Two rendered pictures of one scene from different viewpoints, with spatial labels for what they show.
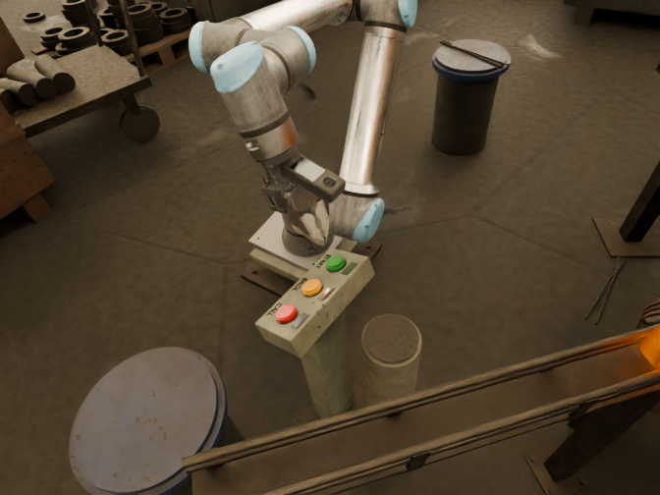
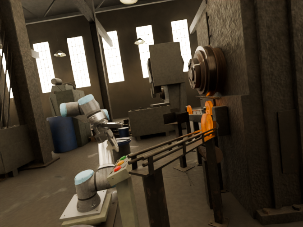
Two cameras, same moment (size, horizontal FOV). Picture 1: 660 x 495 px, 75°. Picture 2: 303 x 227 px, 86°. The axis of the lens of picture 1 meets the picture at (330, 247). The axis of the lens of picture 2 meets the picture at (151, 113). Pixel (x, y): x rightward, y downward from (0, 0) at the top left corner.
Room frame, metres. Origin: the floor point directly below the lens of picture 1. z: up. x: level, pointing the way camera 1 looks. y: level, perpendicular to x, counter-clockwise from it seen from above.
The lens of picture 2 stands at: (-0.28, 0.48, 0.92)
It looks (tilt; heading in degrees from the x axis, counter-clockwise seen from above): 5 degrees down; 318
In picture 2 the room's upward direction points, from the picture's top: 8 degrees counter-clockwise
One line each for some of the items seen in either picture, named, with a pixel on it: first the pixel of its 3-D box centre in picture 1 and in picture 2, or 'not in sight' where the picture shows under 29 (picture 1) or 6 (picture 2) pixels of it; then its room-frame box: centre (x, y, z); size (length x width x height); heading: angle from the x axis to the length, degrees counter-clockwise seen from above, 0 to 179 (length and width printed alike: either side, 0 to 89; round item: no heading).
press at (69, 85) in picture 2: not in sight; (66, 104); (8.67, -2.00, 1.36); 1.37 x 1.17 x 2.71; 36
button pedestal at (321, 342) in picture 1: (326, 358); (129, 212); (0.52, 0.04, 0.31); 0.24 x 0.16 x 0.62; 136
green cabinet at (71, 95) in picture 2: not in sight; (75, 118); (4.48, -1.01, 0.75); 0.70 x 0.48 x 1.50; 136
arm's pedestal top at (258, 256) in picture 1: (309, 245); (89, 209); (1.11, 0.07, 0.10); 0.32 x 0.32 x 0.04; 52
